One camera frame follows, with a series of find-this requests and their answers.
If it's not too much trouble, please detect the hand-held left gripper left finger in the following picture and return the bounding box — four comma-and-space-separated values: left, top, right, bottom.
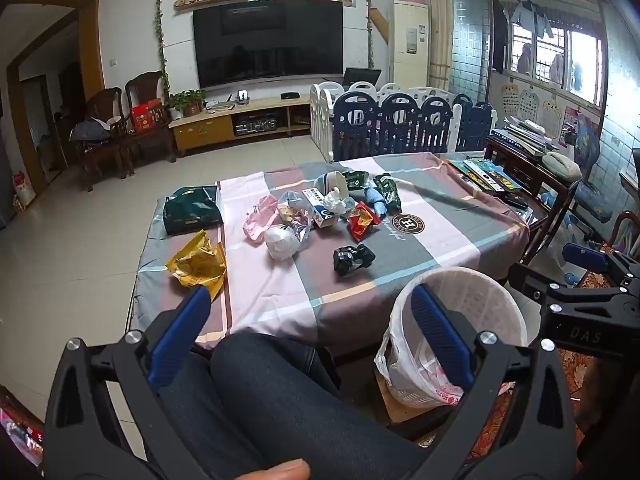
44, 286, 212, 480

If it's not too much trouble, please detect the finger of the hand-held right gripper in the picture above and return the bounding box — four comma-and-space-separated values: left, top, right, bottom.
561, 242, 640, 286
507, 262, 566, 307

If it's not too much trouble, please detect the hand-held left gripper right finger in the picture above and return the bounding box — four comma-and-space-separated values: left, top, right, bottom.
410, 284, 585, 480

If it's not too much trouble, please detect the white waste bin with bag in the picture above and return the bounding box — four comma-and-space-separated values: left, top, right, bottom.
375, 266, 528, 407

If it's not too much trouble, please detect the white plastic trash basket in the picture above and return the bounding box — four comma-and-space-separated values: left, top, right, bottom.
387, 266, 528, 407

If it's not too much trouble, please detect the gold foil wrapper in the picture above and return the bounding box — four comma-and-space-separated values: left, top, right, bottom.
166, 230, 228, 303

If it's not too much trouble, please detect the black bag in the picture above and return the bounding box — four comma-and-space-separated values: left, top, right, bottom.
333, 243, 376, 277

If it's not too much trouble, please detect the red snack wrapper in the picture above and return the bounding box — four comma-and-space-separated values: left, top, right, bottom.
346, 201, 382, 242

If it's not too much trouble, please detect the white paper ball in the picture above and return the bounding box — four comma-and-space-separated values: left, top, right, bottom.
265, 224, 303, 261

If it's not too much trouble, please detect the pink wrapper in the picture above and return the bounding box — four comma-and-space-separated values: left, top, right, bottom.
242, 195, 279, 245

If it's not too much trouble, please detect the light blue wrapper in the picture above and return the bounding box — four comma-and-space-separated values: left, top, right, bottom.
362, 187, 388, 218

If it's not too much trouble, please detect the large green wrapper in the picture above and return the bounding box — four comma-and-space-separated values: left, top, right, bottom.
372, 172, 402, 213

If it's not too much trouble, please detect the white plastic bag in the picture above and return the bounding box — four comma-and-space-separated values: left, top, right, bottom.
322, 190, 357, 218

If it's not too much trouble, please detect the white blue medicine box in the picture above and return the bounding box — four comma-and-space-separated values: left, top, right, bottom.
304, 187, 337, 229

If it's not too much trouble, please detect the silver foil wrapper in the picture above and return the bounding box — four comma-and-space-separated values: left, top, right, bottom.
277, 191, 316, 246

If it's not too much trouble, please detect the small green wrapper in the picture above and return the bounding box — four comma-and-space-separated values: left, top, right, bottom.
342, 170, 370, 193

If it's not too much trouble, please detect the blue striped paper cup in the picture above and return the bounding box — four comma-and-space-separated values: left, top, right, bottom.
315, 171, 348, 196

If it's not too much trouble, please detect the person's left hand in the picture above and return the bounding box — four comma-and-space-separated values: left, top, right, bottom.
235, 459, 311, 480

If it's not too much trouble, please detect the carved wooden armchair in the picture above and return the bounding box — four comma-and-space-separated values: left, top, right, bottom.
612, 210, 640, 261

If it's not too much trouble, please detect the blue child chair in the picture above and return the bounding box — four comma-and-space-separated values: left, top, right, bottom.
570, 115, 616, 241

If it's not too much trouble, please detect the dark wooden side table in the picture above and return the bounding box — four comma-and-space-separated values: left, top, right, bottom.
482, 135, 583, 266

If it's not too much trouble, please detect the light wooden seat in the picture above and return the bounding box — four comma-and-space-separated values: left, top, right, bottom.
372, 375, 471, 441

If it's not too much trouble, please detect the grey cushion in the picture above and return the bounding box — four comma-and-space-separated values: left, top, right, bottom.
541, 151, 583, 183

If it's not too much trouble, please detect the plaid tablecloth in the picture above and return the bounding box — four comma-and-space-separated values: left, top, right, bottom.
132, 152, 531, 346

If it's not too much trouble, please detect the yellow green picture book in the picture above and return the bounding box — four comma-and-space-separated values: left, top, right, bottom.
462, 159, 523, 195

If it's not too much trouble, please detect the green tissue pack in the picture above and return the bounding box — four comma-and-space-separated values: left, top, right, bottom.
162, 186, 223, 236

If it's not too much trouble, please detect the stack of books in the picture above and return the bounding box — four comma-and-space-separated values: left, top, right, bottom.
490, 117, 561, 161

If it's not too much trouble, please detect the red printed box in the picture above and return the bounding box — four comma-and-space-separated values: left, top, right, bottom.
0, 386, 45, 467

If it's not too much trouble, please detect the barred window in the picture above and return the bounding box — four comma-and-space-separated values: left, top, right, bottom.
510, 10, 608, 106

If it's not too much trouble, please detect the blue white playpen fence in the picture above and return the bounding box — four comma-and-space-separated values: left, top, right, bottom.
309, 81, 498, 162

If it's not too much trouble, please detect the wooden television cabinet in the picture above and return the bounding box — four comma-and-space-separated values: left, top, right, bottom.
168, 94, 313, 157

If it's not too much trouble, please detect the white red sack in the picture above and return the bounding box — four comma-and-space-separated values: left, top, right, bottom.
12, 170, 38, 211

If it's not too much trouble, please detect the red gift box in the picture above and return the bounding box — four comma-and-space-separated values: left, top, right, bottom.
131, 100, 168, 133

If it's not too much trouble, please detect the dark bag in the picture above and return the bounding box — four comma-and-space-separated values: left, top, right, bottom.
70, 116, 111, 143

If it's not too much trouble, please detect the black audio amplifier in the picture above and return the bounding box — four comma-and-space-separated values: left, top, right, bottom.
235, 114, 278, 136

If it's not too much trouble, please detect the dark hanging garment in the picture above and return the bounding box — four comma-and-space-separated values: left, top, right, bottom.
492, 0, 510, 73

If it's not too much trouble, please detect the potted green plant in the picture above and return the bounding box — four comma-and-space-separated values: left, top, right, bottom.
169, 89, 207, 121

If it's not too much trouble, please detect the light hanging garment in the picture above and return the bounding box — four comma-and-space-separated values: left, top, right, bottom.
510, 0, 553, 38

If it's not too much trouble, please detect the dark wooden chair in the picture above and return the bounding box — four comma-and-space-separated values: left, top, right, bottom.
70, 87, 126, 191
125, 71, 178, 163

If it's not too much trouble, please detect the black monitor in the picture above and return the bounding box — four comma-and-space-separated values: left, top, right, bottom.
342, 67, 382, 92

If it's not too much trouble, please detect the white floor air conditioner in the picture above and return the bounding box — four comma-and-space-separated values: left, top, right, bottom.
389, 0, 431, 88

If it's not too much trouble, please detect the beige curtain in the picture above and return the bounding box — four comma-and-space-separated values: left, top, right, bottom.
417, 0, 453, 93

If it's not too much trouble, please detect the wooden plank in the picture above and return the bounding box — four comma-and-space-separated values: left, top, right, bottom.
367, 6, 393, 46

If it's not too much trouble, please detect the artificial ivy garland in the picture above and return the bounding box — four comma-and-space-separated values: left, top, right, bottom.
364, 0, 377, 68
153, 0, 172, 92

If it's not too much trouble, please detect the black flat television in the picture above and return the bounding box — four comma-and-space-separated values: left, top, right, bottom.
192, 0, 346, 91

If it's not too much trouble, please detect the pink wall poster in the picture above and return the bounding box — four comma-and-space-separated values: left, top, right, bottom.
562, 105, 581, 146

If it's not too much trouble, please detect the children wall chart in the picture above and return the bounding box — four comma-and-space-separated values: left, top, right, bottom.
520, 87, 540, 121
501, 82, 521, 116
541, 99, 563, 138

